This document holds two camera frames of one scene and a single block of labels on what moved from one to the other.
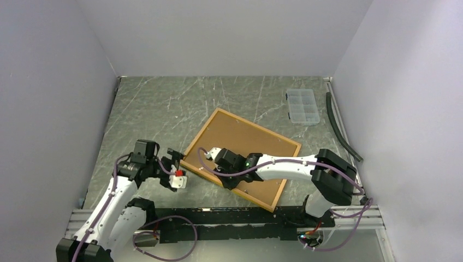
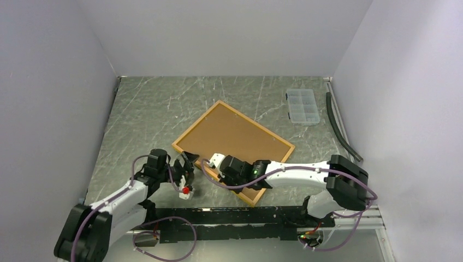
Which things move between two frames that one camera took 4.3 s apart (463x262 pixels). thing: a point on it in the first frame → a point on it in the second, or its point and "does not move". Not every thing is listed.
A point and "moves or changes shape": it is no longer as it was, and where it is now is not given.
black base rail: x=235 y=222 does not move
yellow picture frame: x=226 y=113 → x=263 y=191
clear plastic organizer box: x=303 y=107 does not move
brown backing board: x=225 y=131 moves or changes shape
